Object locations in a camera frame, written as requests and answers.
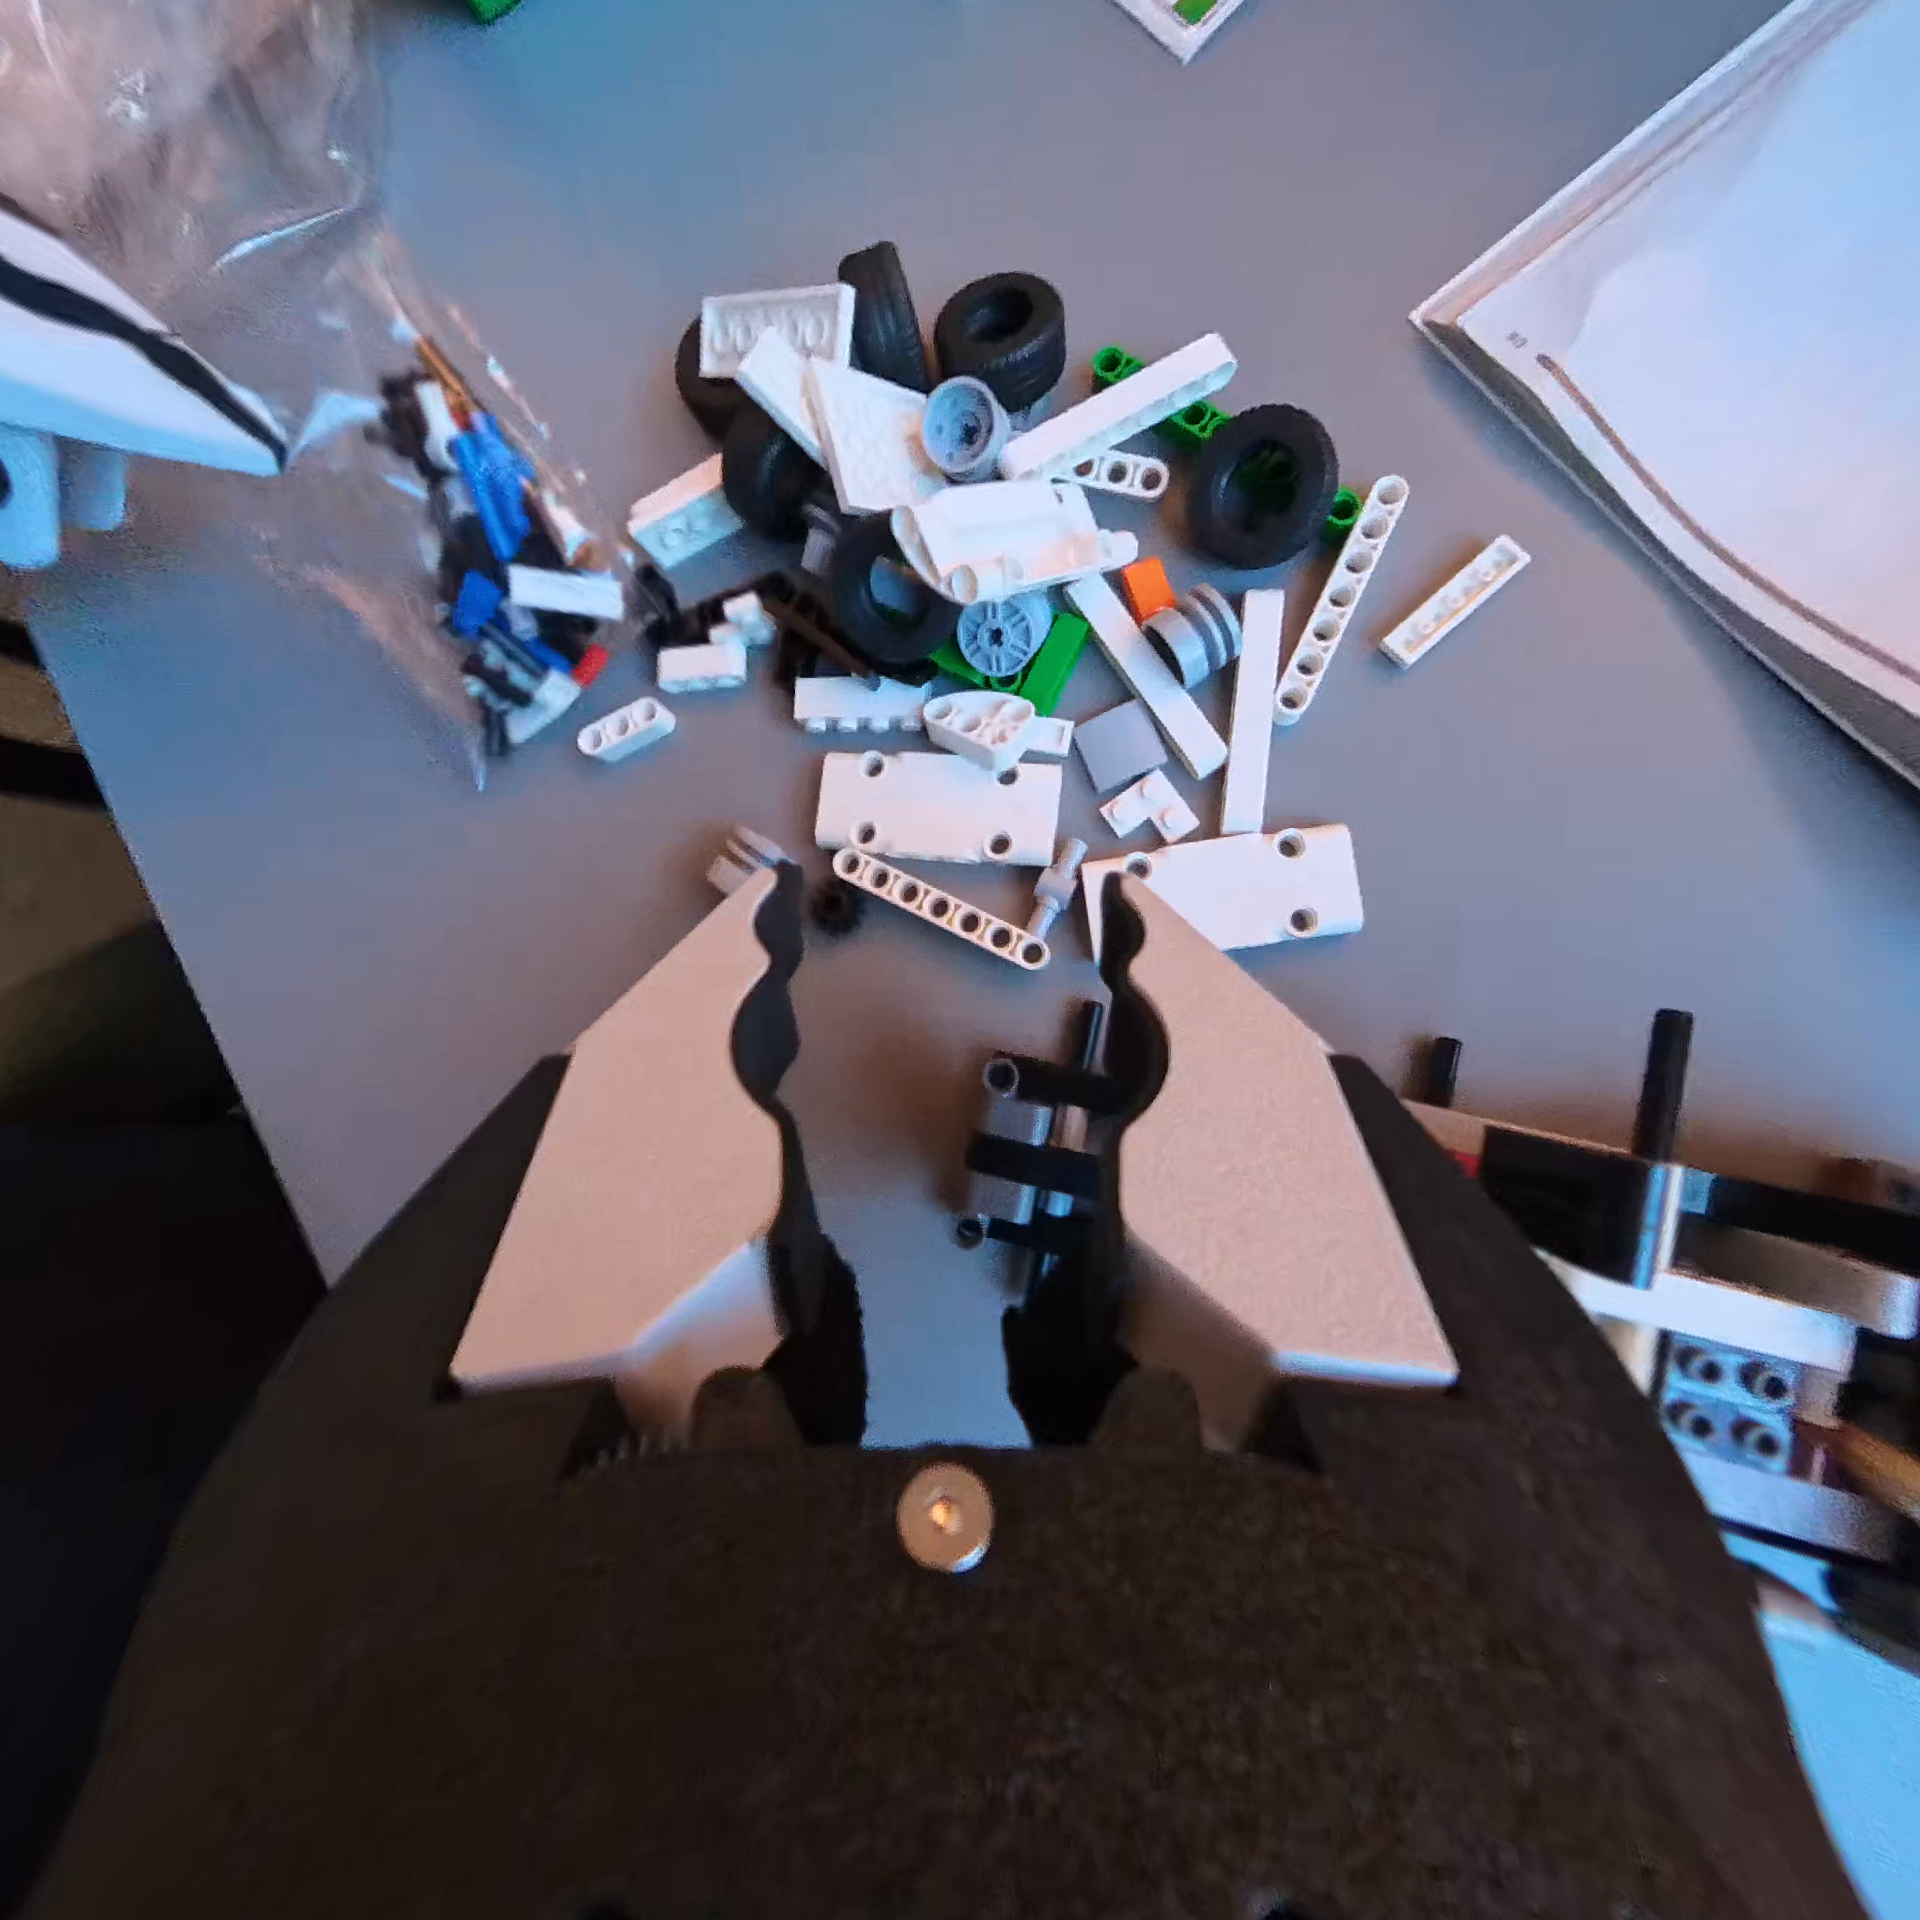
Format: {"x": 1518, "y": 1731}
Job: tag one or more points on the small black gear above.
{"x": 834, "y": 911}

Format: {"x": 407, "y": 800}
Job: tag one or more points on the green and white sticker sheet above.
{"x": 1177, "y": 18}

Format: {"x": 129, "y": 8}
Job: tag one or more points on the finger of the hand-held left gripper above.
{"x": 77, "y": 389}
{"x": 120, "y": 307}

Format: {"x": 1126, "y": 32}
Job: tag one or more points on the white three-hole beam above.
{"x": 628, "y": 732}

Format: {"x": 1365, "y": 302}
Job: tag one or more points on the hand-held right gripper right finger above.
{"x": 1276, "y": 1198}

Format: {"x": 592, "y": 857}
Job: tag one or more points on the white paper sheet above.
{"x": 1859, "y": 1754}

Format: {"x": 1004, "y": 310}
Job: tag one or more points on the white beam with holes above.
{"x": 1455, "y": 599}

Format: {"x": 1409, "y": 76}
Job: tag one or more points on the grey ribbed wheel hub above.
{"x": 1200, "y": 634}

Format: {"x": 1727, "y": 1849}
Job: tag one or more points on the green long holed beam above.
{"x": 1115, "y": 364}

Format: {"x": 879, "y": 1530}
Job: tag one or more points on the partly built lego truck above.
{"x": 1650, "y": 1230}

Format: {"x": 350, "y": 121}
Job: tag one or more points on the pile of lego pieces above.
{"x": 929, "y": 795}

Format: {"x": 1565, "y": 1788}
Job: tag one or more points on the small clear bag of pins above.
{"x": 509, "y": 599}

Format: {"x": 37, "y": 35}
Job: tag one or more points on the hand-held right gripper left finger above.
{"x": 646, "y": 1185}

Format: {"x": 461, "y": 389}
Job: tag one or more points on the white instruction booklet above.
{"x": 1755, "y": 300}

